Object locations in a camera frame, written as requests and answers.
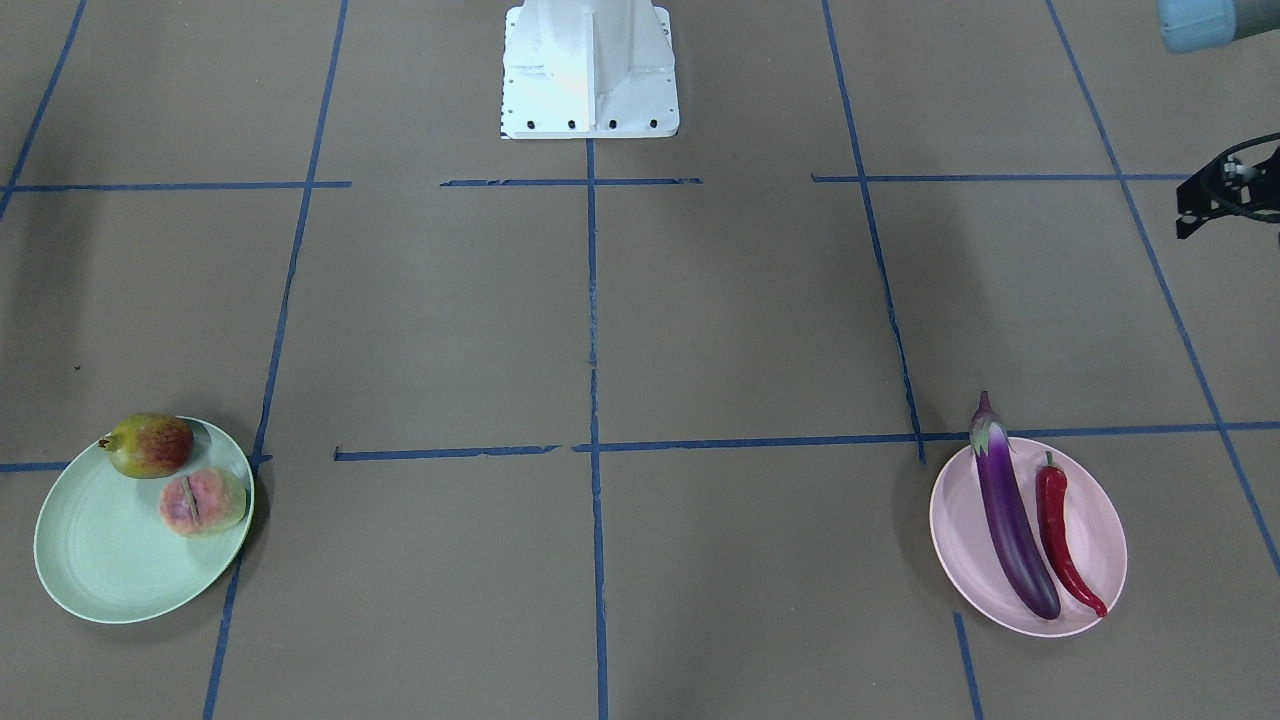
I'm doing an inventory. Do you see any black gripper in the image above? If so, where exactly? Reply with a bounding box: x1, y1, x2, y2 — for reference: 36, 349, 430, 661
1175, 133, 1279, 240

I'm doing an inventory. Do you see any red chili pepper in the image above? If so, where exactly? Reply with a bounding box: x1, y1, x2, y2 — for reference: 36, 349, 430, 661
1036, 450, 1108, 618

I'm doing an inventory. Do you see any purple eggplant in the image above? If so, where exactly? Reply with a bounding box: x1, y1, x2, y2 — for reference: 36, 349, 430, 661
969, 389, 1061, 620

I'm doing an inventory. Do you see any green pink peach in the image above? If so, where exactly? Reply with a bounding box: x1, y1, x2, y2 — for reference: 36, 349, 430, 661
157, 466, 248, 538

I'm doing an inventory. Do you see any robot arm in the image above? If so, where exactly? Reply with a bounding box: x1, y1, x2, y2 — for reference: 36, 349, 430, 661
1157, 1, 1279, 240

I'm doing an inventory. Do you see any pink plate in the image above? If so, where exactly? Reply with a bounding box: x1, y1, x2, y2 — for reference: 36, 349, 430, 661
929, 437, 1129, 638

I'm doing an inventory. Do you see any light green plate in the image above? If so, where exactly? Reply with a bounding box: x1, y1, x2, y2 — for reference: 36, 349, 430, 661
33, 416, 255, 624

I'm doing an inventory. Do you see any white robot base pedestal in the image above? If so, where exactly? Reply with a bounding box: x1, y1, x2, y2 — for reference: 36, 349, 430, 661
500, 1, 681, 140

